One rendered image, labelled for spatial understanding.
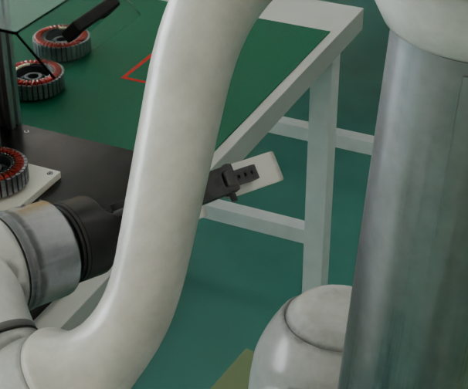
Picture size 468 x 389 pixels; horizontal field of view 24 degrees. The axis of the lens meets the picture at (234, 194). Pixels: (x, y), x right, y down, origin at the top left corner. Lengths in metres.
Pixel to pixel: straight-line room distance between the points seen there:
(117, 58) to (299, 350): 1.27
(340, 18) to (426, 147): 1.73
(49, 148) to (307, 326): 0.92
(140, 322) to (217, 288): 2.00
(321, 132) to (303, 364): 1.53
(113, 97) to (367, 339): 1.34
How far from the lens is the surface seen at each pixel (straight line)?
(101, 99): 2.06
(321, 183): 2.58
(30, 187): 1.74
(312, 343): 1.02
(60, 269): 0.97
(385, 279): 0.74
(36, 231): 0.96
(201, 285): 2.82
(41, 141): 1.89
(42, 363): 0.85
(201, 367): 2.58
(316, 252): 2.69
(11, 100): 1.92
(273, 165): 1.08
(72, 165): 1.82
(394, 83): 0.68
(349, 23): 2.38
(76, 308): 1.54
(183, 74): 0.79
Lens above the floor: 1.68
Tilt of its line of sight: 32 degrees down
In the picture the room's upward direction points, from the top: straight up
